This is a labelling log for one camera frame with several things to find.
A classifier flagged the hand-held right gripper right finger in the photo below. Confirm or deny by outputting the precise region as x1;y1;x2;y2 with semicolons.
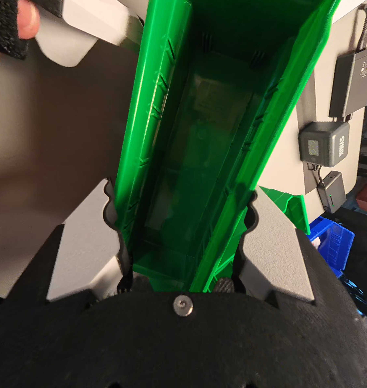
232;186;317;304

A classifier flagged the grey cube charger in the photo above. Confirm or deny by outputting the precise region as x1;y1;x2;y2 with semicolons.
298;121;351;168

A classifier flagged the black power adapter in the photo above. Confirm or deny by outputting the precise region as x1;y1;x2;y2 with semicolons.
328;45;367;119

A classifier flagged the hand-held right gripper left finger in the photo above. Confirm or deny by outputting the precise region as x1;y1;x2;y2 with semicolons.
46;178;134;303

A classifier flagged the small black charger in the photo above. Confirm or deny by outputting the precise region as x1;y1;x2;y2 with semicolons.
317;171;348;214

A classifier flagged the person's left hand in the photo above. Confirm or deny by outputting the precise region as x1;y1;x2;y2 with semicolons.
0;0;41;65

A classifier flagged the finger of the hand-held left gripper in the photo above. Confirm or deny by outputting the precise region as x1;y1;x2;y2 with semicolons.
34;14;98;68
62;0;145;53

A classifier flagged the black adapter cable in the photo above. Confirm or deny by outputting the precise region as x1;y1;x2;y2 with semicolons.
355;4;367;53

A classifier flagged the thin charger cable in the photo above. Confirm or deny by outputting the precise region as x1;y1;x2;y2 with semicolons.
306;163;327;186

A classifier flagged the blue plastic bin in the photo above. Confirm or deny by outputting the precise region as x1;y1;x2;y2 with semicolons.
309;216;355;277

